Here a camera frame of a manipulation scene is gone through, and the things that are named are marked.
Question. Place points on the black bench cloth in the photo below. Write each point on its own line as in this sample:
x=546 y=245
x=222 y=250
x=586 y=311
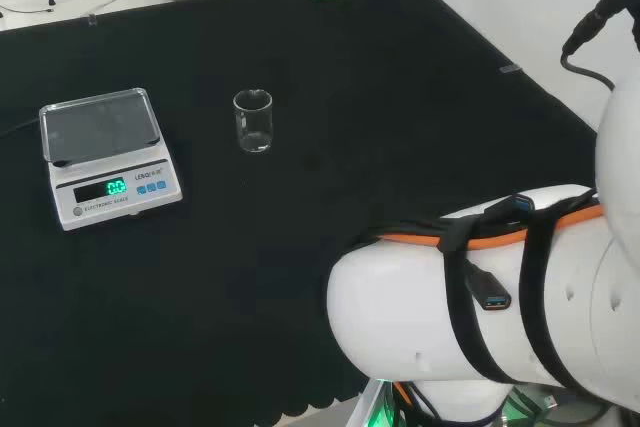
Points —
x=250 y=272

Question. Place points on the white electronic balance steel pan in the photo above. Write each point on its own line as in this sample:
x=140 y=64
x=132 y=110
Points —
x=110 y=167

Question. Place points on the clear glass beaker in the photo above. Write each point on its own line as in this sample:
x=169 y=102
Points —
x=253 y=122

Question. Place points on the clear cloth clip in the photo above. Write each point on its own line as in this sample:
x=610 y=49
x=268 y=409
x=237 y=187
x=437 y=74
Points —
x=510 y=69
x=91 y=20

